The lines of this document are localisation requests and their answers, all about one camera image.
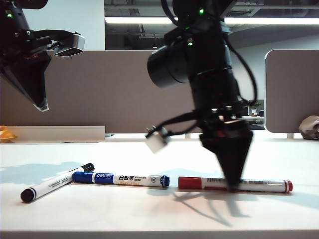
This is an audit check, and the blue capped whiteboard marker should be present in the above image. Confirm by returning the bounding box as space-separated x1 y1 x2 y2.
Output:
72 171 171 188

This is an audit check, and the black right camera mount bracket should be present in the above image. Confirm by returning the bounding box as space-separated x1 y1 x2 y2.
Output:
157 109 202 136

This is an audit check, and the yellow soft object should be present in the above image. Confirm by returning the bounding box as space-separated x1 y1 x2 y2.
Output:
0 126 18 143

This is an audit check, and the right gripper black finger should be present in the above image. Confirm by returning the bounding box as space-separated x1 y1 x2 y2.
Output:
200 135 254 193

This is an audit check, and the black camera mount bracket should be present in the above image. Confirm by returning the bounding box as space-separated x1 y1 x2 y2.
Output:
31 29 78 52
157 109 202 136

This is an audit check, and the black left camera mount bracket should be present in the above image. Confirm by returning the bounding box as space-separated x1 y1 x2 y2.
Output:
31 29 78 52

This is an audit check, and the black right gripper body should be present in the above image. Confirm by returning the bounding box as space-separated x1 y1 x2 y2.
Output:
196 101 254 141

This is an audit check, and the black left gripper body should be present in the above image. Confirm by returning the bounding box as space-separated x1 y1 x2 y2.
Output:
0 29 52 69

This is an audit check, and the long white ceiling light strip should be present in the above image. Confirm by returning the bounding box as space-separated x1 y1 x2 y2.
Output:
104 16 319 25

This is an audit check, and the white background desk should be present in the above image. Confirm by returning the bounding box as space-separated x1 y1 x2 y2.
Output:
245 116 265 129

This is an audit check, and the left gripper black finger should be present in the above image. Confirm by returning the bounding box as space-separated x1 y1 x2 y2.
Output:
7 59 52 113
0 66 35 108

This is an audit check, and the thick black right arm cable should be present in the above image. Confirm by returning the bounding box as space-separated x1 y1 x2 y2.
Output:
224 37 258 108

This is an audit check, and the black capped whiteboard marker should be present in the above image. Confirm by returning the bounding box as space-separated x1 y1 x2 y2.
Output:
20 163 95 203

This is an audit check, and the wide brown desk divider panel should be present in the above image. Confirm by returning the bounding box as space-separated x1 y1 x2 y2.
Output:
0 50 203 134

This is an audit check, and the long beige box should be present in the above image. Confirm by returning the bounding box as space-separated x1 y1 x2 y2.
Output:
9 125 106 144

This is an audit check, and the brown crumpled object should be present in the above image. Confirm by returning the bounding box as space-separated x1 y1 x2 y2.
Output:
298 115 319 139

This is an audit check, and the thin black right camera cable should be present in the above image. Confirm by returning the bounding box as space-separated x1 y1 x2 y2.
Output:
160 0 180 25

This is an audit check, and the red capped whiteboard marker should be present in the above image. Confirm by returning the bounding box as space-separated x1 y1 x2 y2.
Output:
178 176 294 194

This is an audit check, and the small green potted plant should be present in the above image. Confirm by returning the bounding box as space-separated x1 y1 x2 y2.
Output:
248 100 263 117

